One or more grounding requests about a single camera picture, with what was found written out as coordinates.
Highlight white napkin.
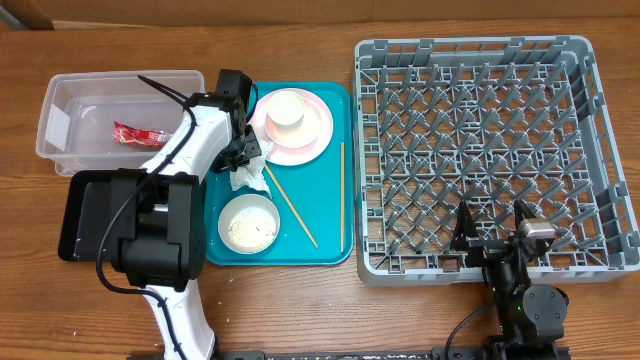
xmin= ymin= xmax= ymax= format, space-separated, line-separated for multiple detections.
xmin=230 ymin=139 xmax=274 ymax=196

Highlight clear plastic bin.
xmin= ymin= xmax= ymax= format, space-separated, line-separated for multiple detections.
xmin=35 ymin=70 xmax=205 ymax=176

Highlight white bowl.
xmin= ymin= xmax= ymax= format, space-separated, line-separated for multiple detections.
xmin=217 ymin=194 xmax=280 ymax=255

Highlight pink plate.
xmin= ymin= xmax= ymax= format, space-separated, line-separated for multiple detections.
xmin=249 ymin=88 xmax=334 ymax=166

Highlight wooden chopstick straight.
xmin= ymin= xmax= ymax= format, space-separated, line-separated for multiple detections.
xmin=340 ymin=142 xmax=345 ymax=254

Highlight black plastic tray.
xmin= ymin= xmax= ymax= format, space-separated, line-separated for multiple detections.
xmin=57 ymin=169 xmax=206 ymax=263

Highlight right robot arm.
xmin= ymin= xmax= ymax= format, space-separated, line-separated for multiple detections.
xmin=443 ymin=200 xmax=570 ymax=359

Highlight wooden chopstick diagonal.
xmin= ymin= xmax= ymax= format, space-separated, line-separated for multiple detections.
xmin=265 ymin=164 xmax=319 ymax=249

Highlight red sauce packet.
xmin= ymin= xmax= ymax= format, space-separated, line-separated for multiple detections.
xmin=114 ymin=122 xmax=172 ymax=148

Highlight grey dishwasher rack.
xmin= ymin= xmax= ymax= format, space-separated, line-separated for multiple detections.
xmin=353 ymin=35 xmax=639 ymax=286

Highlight pink small bowl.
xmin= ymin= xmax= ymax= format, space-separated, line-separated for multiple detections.
xmin=265 ymin=100 xmax=322 ymax=149

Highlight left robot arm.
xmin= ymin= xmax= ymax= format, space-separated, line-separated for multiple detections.
xmin=96 ymin=90 xmax=259 ymax=359

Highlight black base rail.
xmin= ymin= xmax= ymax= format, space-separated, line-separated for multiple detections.
xmin=127 ymin=345 xmax=571 ymax=360

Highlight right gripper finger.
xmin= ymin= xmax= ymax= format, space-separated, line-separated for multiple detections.
xmin=513 ymin=199 xmax=537 ymax=235
xmin=450 ymin=201 xmax=479 ymax=251

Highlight cream paper cup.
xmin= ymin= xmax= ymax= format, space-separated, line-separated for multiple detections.
xmin=267 ymin=90 xmax=305 ymax=126

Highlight teal serving tray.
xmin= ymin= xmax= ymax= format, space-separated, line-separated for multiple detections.
xmin=204 ymin=82 xmax=355 ymax=266

